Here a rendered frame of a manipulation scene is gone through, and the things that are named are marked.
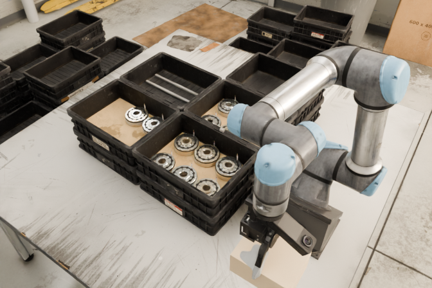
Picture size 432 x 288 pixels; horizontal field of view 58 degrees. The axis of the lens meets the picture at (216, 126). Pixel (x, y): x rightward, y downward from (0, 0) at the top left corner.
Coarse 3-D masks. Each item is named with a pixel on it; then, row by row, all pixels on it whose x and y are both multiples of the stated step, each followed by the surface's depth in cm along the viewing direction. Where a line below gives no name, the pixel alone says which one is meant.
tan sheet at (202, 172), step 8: (168, 144) 166; (200, 144) 166; (160, 152) 162; (168, 152) 162; (176, 152) 162; (176, 160) 159; (184, 160) 159; (192, 160) 159; (200, 168) 156; (208, 168) 156; (200, 176) 153; (208, 176) 153; (216, 176) 153
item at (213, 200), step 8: (184, 112) 166; (168, 120) 162; (200, 120) 162; (160, 128) 159; (208, 128) 159; (152, 136) 155; (224, 136) 156; (232, 136) 155; (240, 144) 152; (136, 152) 148; (256, 152) 148; (144, 160) 146; (248, 160) 145; (160, 168) 142; (240, 168) 142; (248, 168) 145; (168, 176) 141; (176, 176) 140; (240, 176) 142; (184, 184) 137; (224, 184) 137; (232, 184) 139; (192, 192) 136; (200, 192) 134; (224, 192) 136; (208, 200) 132; (216, 200) 133
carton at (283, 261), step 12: (240, 240) 98; (276, 240) 98; (240, 252) 96; (276, 252) 96; (288, 252) 96; (240, 264) 95; (264, 264) 94; (276, 264) 94; (288, 264) 94; (300, 264) 94; (240, 276) 99; (264, 276) 92; (276, 276) 91; (288, 276) 91; (300, 276) 97
